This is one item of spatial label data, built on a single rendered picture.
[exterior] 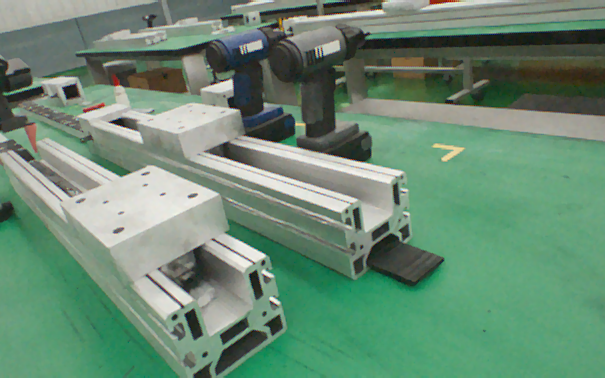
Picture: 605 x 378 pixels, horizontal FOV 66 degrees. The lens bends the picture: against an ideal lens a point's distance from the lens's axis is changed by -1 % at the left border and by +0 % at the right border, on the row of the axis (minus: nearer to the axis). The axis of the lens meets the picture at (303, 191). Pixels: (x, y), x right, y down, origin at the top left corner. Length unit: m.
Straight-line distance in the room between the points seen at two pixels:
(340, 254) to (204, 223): 0.14
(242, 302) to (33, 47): 11.95
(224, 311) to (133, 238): 0.10
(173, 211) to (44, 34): 11.95
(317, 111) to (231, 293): 0.36
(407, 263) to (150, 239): 0.25
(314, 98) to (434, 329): 0.40
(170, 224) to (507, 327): 0.30
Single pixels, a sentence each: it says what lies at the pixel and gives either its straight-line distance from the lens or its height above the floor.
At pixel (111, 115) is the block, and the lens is 1.17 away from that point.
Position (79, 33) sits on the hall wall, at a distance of 12.55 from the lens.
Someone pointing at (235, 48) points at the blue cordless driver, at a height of 0.98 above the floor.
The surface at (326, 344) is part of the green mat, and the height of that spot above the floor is 0.78.
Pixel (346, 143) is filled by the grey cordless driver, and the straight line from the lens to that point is 0.74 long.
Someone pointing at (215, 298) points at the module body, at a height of 0.83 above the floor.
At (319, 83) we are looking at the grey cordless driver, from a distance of 0.71.
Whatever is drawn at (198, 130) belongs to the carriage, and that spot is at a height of 0.90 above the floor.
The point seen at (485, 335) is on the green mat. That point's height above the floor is 0.78.
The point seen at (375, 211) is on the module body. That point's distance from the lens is 0.53.
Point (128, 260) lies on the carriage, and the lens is 0.43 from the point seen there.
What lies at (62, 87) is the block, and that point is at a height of 0.85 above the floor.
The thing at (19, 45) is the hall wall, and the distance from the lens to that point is 12.24.
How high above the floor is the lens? 1.07
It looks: 25 degrees down
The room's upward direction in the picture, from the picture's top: 12 degrees counter-clockwise
